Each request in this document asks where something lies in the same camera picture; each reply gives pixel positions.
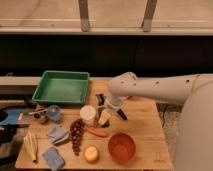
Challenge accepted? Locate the blue device at left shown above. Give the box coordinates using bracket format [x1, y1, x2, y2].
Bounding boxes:
[0, 108, 30, 126]

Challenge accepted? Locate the green plastic tray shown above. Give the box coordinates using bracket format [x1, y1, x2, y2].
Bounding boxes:
[32, 70, 90, 106]

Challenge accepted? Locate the blue folded cloth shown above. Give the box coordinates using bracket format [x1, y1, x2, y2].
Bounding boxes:
[47, 125, 69, 145]

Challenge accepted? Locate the dark grape bunch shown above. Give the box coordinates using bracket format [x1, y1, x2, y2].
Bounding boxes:
[70, 119, 84, 156]

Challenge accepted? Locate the red bowl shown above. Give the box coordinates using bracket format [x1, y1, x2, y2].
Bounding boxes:
[108, 133, 136, 163]

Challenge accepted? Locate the blue sponge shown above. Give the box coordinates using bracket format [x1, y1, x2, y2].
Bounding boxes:
[42, 147, 65, 171]

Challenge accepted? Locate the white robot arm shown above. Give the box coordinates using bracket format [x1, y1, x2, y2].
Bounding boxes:
[104, 72, 213, 171]

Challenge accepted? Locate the white cup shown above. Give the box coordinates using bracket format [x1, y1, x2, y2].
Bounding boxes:
[80, 105, 96, 126]

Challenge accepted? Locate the orange carrot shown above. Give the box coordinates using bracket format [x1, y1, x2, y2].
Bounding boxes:
[85, 127, 108, 138]

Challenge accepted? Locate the small brown toy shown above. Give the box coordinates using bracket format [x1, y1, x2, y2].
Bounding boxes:
[29, 108, 48, 124]

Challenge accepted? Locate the blue glass cup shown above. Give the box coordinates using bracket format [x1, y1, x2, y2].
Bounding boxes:
[46, 105, 62, 122]

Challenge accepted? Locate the black eraser block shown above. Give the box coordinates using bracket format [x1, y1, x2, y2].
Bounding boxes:
[97, 106, 110, 129]

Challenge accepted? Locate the yellow apple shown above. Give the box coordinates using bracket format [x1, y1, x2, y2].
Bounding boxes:
[83, 146, 99, 163]

